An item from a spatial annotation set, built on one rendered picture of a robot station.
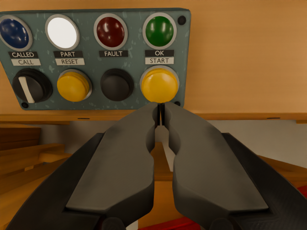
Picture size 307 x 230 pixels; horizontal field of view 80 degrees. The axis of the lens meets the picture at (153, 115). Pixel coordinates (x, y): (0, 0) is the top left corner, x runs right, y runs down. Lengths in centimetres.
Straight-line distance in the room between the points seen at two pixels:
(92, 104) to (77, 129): 101
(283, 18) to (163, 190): 25
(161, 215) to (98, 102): 20
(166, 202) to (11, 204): 34
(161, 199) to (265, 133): 101
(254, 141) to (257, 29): 102
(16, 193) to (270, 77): 50
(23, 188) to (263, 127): 113
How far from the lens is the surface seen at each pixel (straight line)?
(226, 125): 115
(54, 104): 19
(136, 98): 16
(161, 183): 29
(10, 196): 51
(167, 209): 30
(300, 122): 131
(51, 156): 98
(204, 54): 20
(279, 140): 129
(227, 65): 20
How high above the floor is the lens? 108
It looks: 86 degrees down
